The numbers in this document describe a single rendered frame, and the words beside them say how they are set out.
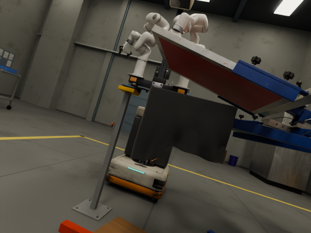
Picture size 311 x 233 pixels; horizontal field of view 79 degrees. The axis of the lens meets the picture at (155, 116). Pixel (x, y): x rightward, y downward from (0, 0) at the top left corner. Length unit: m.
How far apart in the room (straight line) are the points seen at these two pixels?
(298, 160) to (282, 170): 0.55
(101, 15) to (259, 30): 7.97
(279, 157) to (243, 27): 6.39
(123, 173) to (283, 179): 5.59
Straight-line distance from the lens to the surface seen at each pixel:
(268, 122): 1.71
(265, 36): 10.79
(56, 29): 11.92
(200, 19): 1.74
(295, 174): 7.04
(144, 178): 1.98
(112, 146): 1.47
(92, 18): 11.92
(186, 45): 1.06
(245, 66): 1.03
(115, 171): 2.05
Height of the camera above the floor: 0.74
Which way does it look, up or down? 3 degrees up
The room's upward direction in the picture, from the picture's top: 16 degrees clockwise
